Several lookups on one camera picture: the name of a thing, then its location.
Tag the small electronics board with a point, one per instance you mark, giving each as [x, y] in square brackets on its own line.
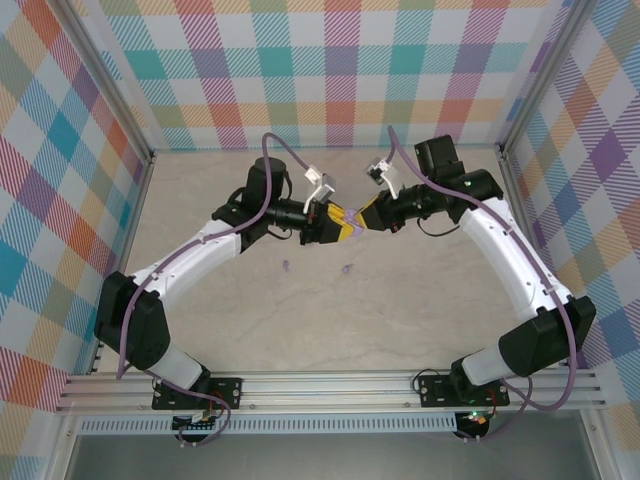
[477, 419]
[197, 424]

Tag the purple earbud charging case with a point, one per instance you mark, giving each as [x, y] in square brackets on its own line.
[353, 220]

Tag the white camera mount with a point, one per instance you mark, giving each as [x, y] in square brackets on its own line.
[310, 202]
[394, 187]

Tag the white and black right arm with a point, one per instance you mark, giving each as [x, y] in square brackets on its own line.
[500, 260]

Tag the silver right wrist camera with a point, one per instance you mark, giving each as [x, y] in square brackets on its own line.
[382, 169]

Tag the grey metal panel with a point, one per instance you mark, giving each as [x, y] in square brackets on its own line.
[325, 460]

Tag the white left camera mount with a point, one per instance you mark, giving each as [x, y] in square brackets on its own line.
[310, 202]

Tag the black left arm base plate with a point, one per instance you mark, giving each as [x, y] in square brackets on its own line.
[225, 392]

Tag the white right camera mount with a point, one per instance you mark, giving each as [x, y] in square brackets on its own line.
[394, 187]

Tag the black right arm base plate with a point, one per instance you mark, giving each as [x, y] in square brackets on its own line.
[435, 392]

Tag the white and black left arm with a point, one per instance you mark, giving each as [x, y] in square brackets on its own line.
[190, 260]

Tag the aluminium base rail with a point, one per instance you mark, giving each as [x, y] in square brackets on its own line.
[325, 390]

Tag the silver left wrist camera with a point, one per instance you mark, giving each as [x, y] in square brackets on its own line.
[326, 187]

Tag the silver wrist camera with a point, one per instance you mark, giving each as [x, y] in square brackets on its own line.
[382, 169]
[326, 187]

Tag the aluminium frame post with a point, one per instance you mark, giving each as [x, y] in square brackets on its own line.
[111, 75]
[544, 75]

